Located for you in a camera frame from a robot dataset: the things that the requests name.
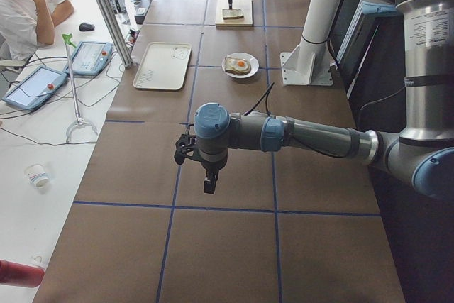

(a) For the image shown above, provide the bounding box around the red bottle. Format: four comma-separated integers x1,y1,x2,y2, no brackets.
1,260,45,287

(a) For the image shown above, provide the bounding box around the fried egg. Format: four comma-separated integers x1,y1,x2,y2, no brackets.
225,58,250,72

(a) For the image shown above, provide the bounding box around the seated person white shirt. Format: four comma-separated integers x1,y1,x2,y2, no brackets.
1,0,74,61

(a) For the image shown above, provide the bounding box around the black computer mouse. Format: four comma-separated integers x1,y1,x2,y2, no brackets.
79,22,95,32

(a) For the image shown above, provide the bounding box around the white round plate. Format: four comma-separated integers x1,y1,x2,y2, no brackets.
221,53,259,79

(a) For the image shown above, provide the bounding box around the cream bear serving tray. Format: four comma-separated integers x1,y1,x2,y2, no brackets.
133,42,192,91

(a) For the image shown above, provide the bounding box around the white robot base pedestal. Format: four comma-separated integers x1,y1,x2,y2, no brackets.
280,0,335,86

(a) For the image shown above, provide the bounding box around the green handled reacher grabber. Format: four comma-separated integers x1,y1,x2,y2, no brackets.
62,33,98,143

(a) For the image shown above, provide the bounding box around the aluminium frame post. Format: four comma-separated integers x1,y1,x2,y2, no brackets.
96,0,133,69

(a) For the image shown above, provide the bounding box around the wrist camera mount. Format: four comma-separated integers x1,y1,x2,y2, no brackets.
174,133,200,165

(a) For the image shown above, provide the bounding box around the wooden cutting board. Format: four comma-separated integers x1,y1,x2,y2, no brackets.
215,0,253,27

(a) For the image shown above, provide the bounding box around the paper cup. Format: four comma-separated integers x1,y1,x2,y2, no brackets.
24,164,49,188

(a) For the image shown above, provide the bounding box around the near teach pendant tablet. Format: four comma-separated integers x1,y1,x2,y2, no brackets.
2,66,67,111

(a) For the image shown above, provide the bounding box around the far teach pendant tablet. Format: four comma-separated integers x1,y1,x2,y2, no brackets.
65,41,113,77

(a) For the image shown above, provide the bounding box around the teach pendant tablet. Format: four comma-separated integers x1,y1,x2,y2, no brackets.
2,66,67,111
65,41,113,77

